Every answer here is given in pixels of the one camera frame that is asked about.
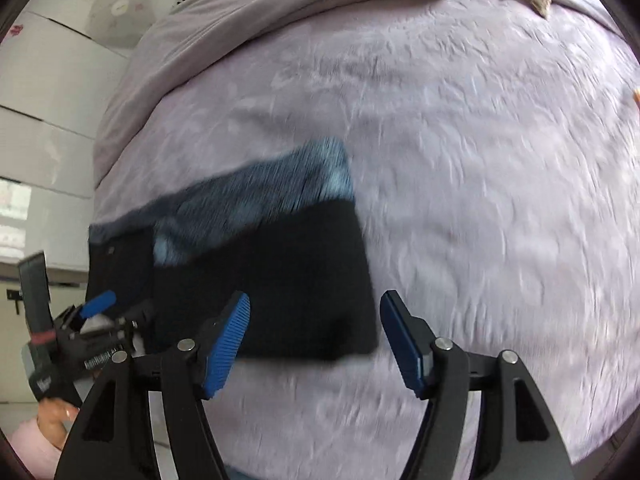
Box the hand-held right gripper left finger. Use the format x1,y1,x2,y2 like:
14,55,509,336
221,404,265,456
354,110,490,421
54,291,251,480

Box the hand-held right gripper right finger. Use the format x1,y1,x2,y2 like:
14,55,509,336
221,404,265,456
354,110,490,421
380,290,576,480

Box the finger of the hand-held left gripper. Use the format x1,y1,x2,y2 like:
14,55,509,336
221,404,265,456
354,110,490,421
119,300,156,332
79,290,119,321

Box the black and blue-grey patterned pants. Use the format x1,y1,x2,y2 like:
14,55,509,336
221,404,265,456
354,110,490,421
87,137,379,363

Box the person's left hand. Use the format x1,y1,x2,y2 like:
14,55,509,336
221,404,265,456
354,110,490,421
38,400,82,450

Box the lavender textured bedspread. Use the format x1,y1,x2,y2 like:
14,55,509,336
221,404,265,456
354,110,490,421
92,0,640,467

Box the white round spotted object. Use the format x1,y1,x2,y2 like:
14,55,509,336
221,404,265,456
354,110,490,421
87,0,157,51

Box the lavender smooth comforter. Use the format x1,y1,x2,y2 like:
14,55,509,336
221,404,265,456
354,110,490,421
92,0,626,196

